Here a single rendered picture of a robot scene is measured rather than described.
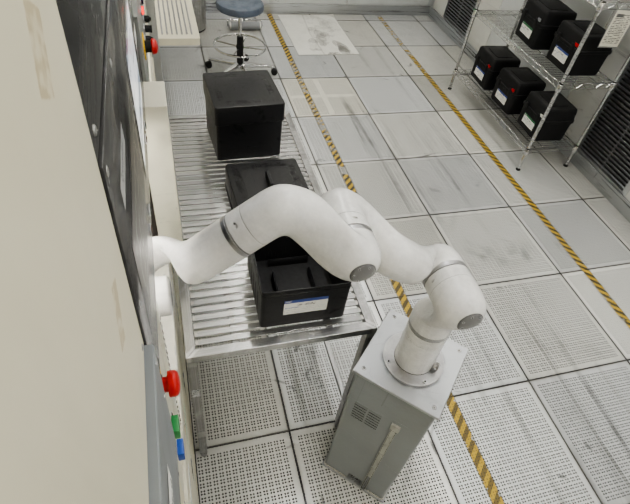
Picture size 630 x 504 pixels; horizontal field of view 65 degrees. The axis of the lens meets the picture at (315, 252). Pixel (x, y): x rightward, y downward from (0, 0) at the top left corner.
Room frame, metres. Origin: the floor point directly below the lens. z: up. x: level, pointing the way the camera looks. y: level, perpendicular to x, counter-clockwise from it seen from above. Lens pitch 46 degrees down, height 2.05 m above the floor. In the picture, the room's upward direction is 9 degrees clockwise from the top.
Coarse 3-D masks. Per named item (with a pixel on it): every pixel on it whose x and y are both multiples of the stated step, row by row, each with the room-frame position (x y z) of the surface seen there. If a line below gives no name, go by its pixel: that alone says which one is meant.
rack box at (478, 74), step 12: (480, 48) 4.14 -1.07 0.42; (492, 48) 4.12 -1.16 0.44; (504, 48) 4.16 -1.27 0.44; (480, 60) 4.07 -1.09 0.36; (492, 60) 3.94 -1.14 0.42; (504, 60) 3.94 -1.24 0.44; (516, 60) 3.98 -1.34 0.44; (480, 72) 4.02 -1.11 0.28; (492, 72) 3.90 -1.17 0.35; (480, 84) 3.98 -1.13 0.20; (492, 84) 3.93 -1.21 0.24
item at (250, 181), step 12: (228, 168) 1.50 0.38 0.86; (240, 168) 1.51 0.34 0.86; (252, 168) 1.52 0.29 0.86; (264, 168) 1.53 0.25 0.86; (276, 168) 1.55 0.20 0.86; (288, 168) 1.56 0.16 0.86; (228, 180) 1.45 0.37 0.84; (240, 180) 1.44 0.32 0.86; (252, 180) 1.45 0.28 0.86; (264, 180) 1.46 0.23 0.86; (276, 180) 1.47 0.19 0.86; (288, 180) 1.48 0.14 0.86; (300, 180) 1.50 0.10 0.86; (228, 192) 1.45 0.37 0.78; (240, 192) 1.37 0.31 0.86; (252, 192) 1.38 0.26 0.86; (240, 204) 1.31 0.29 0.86
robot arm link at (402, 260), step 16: (336, 192) 0.80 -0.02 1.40; (352, 192) 0.82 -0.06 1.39; (336, 208) 0.75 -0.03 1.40; (352, 208) 0.75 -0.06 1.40; (368, 208) 0.80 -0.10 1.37; (368, 224) 0.73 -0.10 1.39; (384, 224) 0.79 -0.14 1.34; (384, 240) 0.76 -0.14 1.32; (400, 240) 0.77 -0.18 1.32; (384, 256) 0.74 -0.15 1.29; (400, 256) 0.74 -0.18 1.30; (416, 256) 0.77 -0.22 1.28; (432, 256) 0.81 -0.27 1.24; (448, 256) 0.88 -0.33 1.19; (384, 272) 0.73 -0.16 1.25; (400, 272) 0.73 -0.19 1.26; (416, 272) 0.75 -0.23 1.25; (432, 272) 0.85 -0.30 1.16
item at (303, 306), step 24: (288, 240) 1.17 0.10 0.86; (264, 264) 1.12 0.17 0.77; (288, 264) 1.14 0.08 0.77; (312, 264) 1.16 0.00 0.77; (264, 288) 1.02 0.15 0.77; (288, 288) 1.04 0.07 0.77; (312, 288) 0.92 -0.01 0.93; (336, 288) 0.95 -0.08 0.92; (264, 312) 0.87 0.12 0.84; (288, 312) 0.90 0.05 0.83; (312, 312) 0.93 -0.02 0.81; (336, 312) 0.95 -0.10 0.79
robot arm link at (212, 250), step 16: (224, 224) 0.64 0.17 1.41; (160, 240) 0.66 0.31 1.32; (176, 240) 0.66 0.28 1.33; (192, 240) 0.63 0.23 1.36; (208, 240) 0.62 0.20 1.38; (224, 240) 0.62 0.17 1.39; (160, 256) 0.66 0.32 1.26; (176, 256) 0.61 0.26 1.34; (192, 256) 0.60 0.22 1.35; (208, 256) 0.60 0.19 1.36; (224, 256) 0.60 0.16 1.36; (240, 256) 0.61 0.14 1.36; (192, 272) 0.59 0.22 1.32; (208, 272) 0.59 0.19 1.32
